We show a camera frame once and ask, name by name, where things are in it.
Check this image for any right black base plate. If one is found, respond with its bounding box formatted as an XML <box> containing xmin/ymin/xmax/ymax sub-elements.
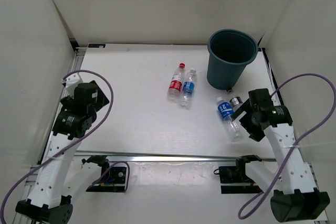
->
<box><xmin>213</xmin><ymin>155</ymin><xmax>263</xmax><ymax>194</ymax></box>

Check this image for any blue label bottle white cap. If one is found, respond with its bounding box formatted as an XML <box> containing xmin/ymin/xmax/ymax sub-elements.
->
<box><xmin>180</xmin><ymin>68</ymin><xmax>197</xmax><ymax>109</ymax></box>

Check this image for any aluminium frame rail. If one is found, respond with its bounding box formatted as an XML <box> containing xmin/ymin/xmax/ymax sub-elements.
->
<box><xmin>73</xmin><ymin>151</ymin><xmax>279</xmax><ymax>163</ymax></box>

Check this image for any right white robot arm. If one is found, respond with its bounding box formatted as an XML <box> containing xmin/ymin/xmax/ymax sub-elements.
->
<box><xmin>233</xmin><ymin>89</ymin><xmax>330</xmax><ymax>222</ymax></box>

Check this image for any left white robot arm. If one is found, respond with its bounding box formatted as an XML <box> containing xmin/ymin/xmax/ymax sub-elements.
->
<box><xmin>15</xmin><ymin>80</ymin><xmax>109</xmax><ymax>223</ymax></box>

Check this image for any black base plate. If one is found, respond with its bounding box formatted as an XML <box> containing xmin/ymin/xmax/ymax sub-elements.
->
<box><xmin>213</xmin><ymin>155</ymin><xmax>263</xmax><ymax>194</ymax></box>
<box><xmin>81</xmin><ymin>155</ymin><xmax>130</xmax><ymax>193</ymax></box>

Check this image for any dark teal plastic bin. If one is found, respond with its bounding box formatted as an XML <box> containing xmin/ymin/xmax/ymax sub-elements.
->
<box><xmin>206</xmin><ymin>29</ymin><xmax>258</xmax><ymax>90</ymax></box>

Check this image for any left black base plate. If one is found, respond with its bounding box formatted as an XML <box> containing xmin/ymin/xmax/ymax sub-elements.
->
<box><xmin>81</xmin><ymin>155</ymin><xmax>130</xmax><ymax>193</ymax></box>

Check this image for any red label plastic bottle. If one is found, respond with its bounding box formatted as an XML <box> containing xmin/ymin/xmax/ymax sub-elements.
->
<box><xmin>167</xmin><ymin>62</ymin><xmax>185</xmax><ymax>101</ymax></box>

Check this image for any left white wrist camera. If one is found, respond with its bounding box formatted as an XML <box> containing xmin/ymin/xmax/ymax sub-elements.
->
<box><xmin>61</xmin><ymin>72</ymin><xmax>82</xmax><ymax>92</ymax></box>

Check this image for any white cable tie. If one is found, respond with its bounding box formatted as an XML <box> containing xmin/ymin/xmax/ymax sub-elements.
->
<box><xmin>281</xmin><ymin>141</ymin><xmax>335</xmax><ymax>149</ymax></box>

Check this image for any black label bottle black cap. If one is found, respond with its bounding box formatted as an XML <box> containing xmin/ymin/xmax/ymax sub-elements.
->
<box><xmin>226</xmin><ymin>88</ymin><xmax>243</xmax><ymax>111</ymax></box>

